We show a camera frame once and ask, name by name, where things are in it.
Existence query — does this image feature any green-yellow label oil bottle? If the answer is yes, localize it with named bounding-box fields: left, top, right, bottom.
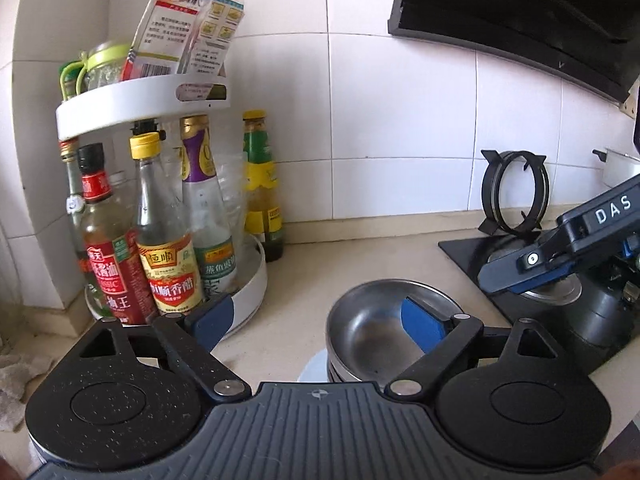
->
left=242, top=110, right=285, bottom=262

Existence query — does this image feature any red-label soy sauce bottle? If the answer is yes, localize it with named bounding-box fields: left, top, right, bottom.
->
left=76, top=143, right=156, bottom=326

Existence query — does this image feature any black gas stove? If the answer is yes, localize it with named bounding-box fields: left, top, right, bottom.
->
left=438, top=232, right=640, bottom=376

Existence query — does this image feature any grey crumpled towel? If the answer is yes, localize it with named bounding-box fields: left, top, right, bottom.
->
left=0, top=352, right=53, bottom=433

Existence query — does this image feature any red-cap green-label clear bottle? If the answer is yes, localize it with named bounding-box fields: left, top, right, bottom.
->
left=60, top=139, right=88, bottom=266

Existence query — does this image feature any black stove pan support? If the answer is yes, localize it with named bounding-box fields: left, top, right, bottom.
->
left=480, top=149, right=551, bottom=236

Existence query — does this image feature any green-lid spice jar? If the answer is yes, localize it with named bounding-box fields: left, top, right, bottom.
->
left=80, top=42, right=132, bottom=93
left=59, top=60, right=86, bottom=102

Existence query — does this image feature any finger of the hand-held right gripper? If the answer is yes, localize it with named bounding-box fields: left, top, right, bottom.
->
left=477, top=237, right=581, bottom=296

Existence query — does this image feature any white two-tier turntable rack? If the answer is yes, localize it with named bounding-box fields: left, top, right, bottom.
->
left=56, top=71, right=268, bottom=343

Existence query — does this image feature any large floral white plate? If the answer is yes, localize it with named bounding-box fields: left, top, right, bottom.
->
left=296, top=349, right=333, bottom=385

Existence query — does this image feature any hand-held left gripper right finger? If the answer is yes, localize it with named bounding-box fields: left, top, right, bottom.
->
left=384, top=296, right=563, bottom=403

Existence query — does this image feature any black range hood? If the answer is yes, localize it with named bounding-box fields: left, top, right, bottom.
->
left=387, top=0, right=640, bottom=106

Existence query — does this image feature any white packet with red print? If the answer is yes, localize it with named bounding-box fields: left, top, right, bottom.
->
left=131, top=0, right=218, bottom=78

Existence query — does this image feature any purple-label clear bottle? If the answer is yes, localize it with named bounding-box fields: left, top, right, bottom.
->
left=179, top=115, right=238, bottom=297

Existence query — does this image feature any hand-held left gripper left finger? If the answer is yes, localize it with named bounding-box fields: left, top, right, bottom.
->
left=77, top=294, right=253, bottom=403

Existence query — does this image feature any yellow-cap vinegar bottle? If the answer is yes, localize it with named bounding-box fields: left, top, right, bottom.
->
left=129, top=132, right=202, bottom=317

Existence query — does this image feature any white pot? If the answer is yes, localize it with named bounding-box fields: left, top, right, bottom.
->
left=592, top=147, right=640, bottom=191

